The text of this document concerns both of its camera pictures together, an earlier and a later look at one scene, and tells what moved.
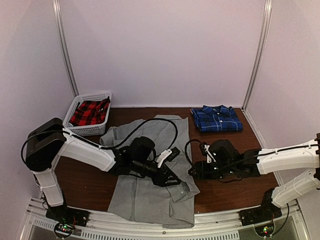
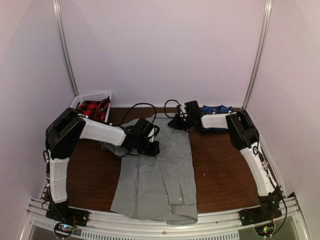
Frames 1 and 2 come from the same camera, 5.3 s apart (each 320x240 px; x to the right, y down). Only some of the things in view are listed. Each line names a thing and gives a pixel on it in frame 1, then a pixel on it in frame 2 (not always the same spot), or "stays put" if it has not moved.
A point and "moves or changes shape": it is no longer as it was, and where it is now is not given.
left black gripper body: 156,179 -> 143,149
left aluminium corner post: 57,12 stays put
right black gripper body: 215,174 -> 184,124
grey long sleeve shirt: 137,199 moves or changes shape
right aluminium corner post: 260,55 stays put
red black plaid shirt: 90,112 stays put
